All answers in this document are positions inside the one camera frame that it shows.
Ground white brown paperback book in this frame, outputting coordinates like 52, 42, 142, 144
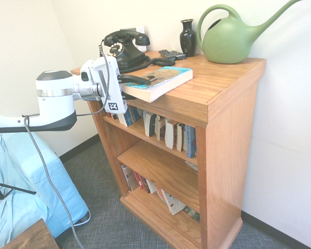
155, 115, 166, 141

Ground dark green flat book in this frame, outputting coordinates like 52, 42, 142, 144
181, 205, 201, 224

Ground oak wooden bookshelf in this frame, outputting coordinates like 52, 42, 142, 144
70, 50, 266, 249

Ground black wall baseboard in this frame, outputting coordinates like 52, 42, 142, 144
57, 133, 102, 159
241, 210, 311, 249

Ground black remote control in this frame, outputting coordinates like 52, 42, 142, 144
158, 49, 177, 60

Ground printed paper cards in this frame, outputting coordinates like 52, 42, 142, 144
184, 160, 198, 172

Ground white page-edge paperback book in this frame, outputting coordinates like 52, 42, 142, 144
164, 118, 178, 150

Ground white tube frame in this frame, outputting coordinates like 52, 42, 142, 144
72, 209, 91, 227

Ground large tan book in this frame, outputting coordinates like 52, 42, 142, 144
120, 163, 140, 192

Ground black spine book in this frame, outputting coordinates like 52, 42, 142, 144
142, 176, 151, 194

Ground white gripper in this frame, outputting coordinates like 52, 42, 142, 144
92, 56, 152, 115

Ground dark gray arm cable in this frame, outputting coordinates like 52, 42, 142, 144
22, 49, 112, 249

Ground bright red book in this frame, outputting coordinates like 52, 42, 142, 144
132, 171, 146, 191

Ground black glossy vase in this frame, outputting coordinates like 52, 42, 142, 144
180, 19, 197, 57

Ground white book with red drawing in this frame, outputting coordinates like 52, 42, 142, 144
160, 188, 187, 216

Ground plain white book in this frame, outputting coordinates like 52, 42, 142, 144
146, 178, 157, 195

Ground dark wooden table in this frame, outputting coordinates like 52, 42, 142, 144
0, 217, 61, 249

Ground thin orange white book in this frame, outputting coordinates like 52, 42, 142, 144
154, 184, 167, 205

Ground green plastic watering can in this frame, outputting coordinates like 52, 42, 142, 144
196, 0, 305, 65

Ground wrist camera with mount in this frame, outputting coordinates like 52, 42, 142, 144
79, 59, 96, 83

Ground blue orange paperback book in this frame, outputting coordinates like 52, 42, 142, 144
128, 105, 140, 123

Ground gray remote control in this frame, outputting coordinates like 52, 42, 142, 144
170, 50, 187, 61

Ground black rotary telephone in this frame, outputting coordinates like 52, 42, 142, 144
97, 29, 177, 75

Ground light blue cloth cover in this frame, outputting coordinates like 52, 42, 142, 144
0, 131, 90, 246

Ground blue spine tall book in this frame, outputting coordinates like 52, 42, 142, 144
185, 125, 197, 159

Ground dark red book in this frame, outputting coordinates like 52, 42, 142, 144
138, 175, 149, 193

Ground teal and pink paperback book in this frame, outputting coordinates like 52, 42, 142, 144
121, 66, 194, 103

